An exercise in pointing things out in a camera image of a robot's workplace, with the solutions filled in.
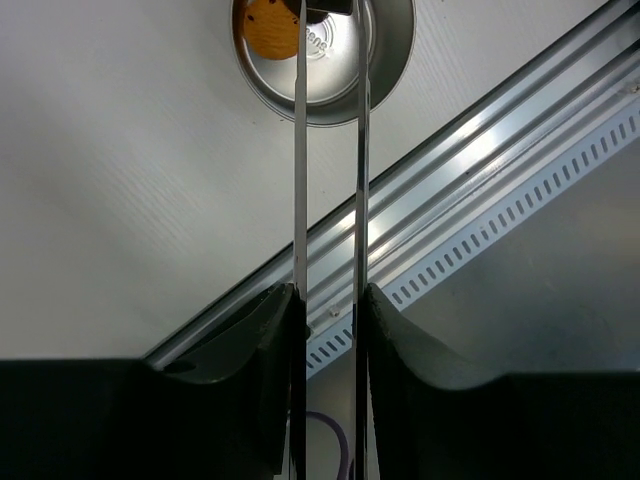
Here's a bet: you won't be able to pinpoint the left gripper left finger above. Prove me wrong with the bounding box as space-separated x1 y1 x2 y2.
1 284 299 479

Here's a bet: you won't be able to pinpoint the slotted grey cable duct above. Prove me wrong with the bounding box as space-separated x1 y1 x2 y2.
304 104 640 382

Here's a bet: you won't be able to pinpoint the aluminium mounting rail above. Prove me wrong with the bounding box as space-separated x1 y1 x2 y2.
147 1 639 376

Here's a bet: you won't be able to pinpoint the orange round cookie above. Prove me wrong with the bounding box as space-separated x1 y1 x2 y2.
242 0 300 61

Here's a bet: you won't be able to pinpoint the round steel lunch box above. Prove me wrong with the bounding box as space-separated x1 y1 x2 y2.
231 1 415 127

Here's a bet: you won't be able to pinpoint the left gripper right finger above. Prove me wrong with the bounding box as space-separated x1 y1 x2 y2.
365 285 639 479

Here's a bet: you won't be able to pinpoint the dark square chocolate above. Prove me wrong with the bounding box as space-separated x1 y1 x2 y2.
306 0 353 24

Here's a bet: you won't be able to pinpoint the metal serving tongs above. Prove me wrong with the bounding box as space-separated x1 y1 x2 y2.
289 1 370 479

